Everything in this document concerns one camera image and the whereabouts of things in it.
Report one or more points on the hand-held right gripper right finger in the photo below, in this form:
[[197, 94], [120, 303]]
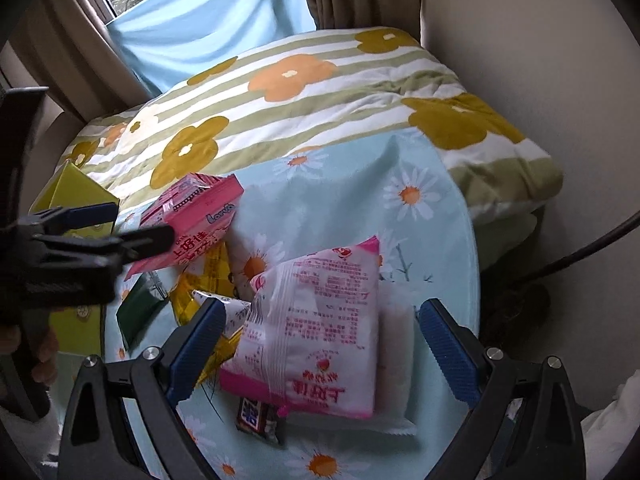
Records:
[[450, 355]]

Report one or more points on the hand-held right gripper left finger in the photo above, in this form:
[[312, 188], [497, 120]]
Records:
[[197, 355]]

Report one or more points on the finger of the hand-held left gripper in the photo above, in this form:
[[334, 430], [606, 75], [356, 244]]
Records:
[[145, 242], [90, 215]]

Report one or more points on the yellow-green cardboard box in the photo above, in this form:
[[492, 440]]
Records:
[[75, 195]]

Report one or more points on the pink snack box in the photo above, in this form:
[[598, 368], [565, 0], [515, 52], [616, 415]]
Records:
[[195, 220]]

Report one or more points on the pink and white snack bag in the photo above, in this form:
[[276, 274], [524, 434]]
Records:
[[315, 330]]

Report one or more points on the person's left hand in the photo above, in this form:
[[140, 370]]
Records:
[[45, 355]]

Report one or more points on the small white snack packet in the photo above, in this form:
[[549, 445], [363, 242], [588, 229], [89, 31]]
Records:
[[227, 312]]

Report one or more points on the plain white snack packet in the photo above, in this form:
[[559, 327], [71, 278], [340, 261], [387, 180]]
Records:
[[397, 370]]

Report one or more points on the green snack packet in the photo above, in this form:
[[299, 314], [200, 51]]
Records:
[[140, 310]]

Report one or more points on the orange-yellow snack packet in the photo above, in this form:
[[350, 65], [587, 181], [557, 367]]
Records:
[[205, 280]]

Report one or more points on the dark chocolate bar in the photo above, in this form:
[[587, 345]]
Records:
[[260, 420]]

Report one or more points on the white cloth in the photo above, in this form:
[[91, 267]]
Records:
[[615, 425]]

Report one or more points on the daisy print blue tablecloth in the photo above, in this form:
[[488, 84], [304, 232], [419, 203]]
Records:
[[350, 195]]

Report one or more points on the blue cloth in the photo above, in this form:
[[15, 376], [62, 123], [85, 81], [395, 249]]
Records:
[[210, 25]]

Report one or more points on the striped floral blanket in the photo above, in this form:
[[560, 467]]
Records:
[[325, 105]]

